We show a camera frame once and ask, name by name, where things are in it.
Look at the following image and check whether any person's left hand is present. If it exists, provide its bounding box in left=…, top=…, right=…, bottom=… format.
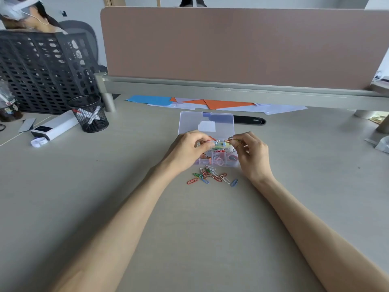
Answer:
left=162, top=131, right=214, bottom=177

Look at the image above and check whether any person's right hand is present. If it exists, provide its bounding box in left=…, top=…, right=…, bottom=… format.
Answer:
left=231, top=132, right=275, bottom=184

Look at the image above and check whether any person's left forearm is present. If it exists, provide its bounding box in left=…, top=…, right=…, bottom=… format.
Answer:
left=46, top=158, right=183, bottom=292

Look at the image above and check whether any person's right forearm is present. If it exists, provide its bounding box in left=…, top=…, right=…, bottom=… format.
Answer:
left=246, top=175, right=389, bottom=292

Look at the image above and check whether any clear plastic compartment box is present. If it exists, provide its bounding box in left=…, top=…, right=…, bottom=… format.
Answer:
left=178, top=111, right=241, bottom=169

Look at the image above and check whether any pile of coloured paper clips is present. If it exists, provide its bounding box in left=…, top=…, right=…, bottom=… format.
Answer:
left=186, top=165, right=239, bottom=188

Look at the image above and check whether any orange paper sheet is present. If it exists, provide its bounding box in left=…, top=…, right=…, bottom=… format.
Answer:
left=170, top=97, right=256, bottom=110

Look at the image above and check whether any white paper sheet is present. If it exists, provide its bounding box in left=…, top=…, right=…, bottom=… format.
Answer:
left=243, top=103, right=308, bottom=115

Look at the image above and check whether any blue paper sheet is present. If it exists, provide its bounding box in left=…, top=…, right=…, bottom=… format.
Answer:
left=125, top=95, right=172, bottom=107

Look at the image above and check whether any pink desk divider panel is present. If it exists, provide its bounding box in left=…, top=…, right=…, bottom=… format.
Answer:
left=100, top=6, right=389, bottom=91

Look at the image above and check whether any black mesh pen cup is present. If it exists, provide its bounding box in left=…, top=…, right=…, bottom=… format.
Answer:
left=67, top=95, right=109, bottom=133

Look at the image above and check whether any clear plastic bag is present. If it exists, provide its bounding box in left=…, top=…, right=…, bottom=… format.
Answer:
left=364, top=135, right=389, bottom=154

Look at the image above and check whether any black chair base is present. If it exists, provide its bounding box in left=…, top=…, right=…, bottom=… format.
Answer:
left=179, top=0, right=208, bottom=8

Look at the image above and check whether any white power bank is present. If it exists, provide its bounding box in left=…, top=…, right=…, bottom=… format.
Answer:
left=30, top=110, right=80, bottom=141

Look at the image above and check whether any grey office chair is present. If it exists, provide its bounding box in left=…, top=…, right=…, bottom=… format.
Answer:
left=59, top=20, right=108, bottom=75

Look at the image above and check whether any black perforated plastic crate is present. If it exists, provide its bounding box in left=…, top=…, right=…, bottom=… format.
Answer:
left=0, top=30, right=102, bottom=115

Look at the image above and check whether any grey card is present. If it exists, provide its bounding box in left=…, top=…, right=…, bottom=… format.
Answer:
left=18, top=118, right=36, bottom=133

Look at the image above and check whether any clear jar with dark contents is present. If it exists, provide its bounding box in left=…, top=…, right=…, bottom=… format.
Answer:
left=0, top=79, right=22, bottom=122

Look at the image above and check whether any white headset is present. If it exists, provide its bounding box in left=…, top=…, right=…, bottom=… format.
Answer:
left=0, top=0, right=43, bottom=21

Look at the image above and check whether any black desk cable grommet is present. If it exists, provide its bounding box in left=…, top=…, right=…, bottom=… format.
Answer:
left=233, top=115, right=267, bottom=126

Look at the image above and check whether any grey metal divider rail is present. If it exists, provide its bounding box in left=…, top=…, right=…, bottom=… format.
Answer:
left=94, top=72, right=389, bottom=113

